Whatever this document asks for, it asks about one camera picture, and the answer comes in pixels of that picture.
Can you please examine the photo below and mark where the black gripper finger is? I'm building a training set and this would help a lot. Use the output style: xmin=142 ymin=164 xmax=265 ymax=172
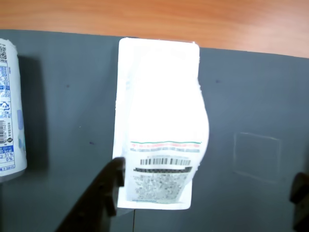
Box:
xmin=289 ymin=172 xmax=309 ymax=232
xmin=55 ymin=157 xmax=126 ymax=232

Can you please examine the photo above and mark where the white blue Milkis can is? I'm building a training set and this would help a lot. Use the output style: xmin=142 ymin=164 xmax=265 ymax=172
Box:
xmin=0 ymin=38 xmax=28 ymax=184

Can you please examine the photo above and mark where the white sandwich package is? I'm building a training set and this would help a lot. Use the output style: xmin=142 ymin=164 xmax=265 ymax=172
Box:
xmin=112 ymin=37 xmax=210 ymax=211

